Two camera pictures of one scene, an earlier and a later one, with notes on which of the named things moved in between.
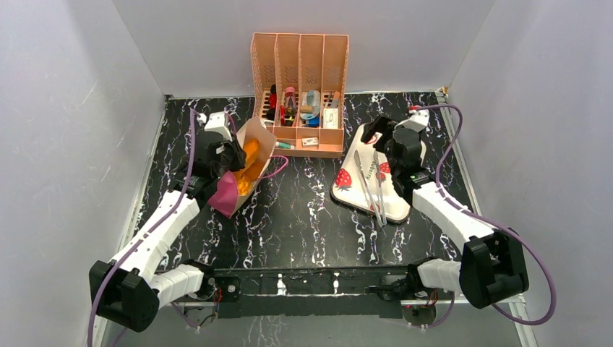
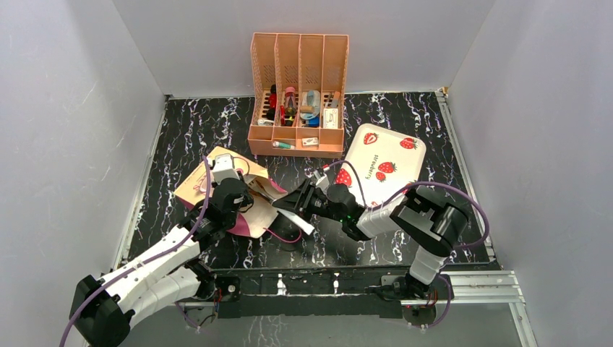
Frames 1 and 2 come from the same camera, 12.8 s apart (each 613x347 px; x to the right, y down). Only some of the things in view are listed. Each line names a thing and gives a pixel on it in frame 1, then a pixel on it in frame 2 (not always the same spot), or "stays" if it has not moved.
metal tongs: (358, 162) -> (297, 221)
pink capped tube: (290, 106) stays
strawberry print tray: (348, 187) stays
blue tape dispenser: (310, 108) stays
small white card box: (310, 141) stays
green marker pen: (280, 144) stays
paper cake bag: (231, 191) -> (221, 165)
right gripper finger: (382, 124) -> (299, 199)
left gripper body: (233, 160) -> (246, 201)
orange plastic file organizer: (300, 83) stays
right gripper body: (379, 132) -> (306, 200)
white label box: (330, 118) stays
